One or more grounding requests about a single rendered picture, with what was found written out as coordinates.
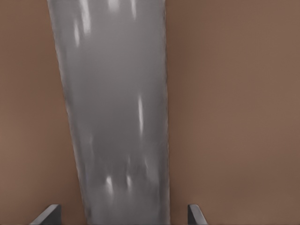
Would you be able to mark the silver frame post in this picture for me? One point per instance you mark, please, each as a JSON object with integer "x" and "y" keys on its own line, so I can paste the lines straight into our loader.
{"x": 117, "y": 112}

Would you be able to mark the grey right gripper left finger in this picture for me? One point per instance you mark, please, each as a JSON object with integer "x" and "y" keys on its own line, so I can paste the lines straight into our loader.
{"x": 48, "y": 216}

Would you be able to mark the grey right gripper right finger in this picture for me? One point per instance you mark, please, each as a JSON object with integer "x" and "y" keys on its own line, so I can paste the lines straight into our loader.
{"x": 195, "y": 215}

